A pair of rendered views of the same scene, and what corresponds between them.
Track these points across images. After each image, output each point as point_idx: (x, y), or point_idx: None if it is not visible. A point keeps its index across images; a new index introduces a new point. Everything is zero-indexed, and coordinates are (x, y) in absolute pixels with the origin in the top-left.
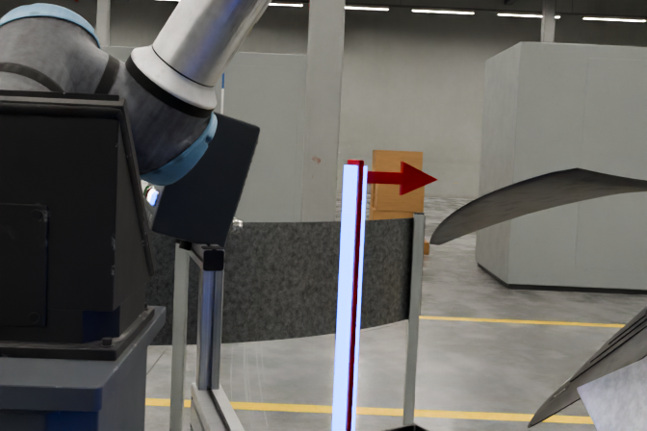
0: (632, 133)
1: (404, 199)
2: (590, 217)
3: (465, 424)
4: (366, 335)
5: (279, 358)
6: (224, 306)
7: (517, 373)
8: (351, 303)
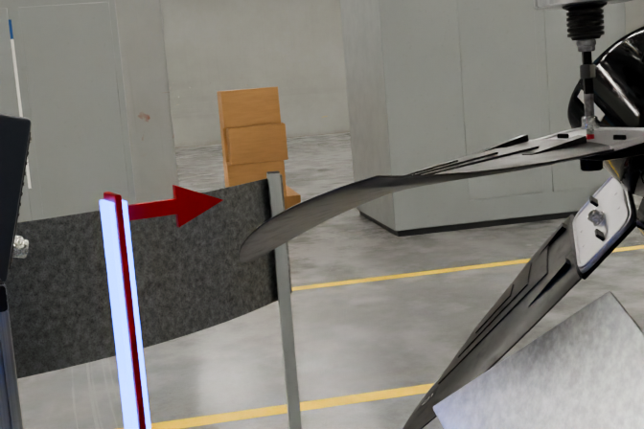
0: (514, 35)
1: (264, 146)
2: (479, 140)
3: (362, 409)
4: (236, 321)
5: None
6: (44, 326)
7: (416, 337)
8: (132, 373)
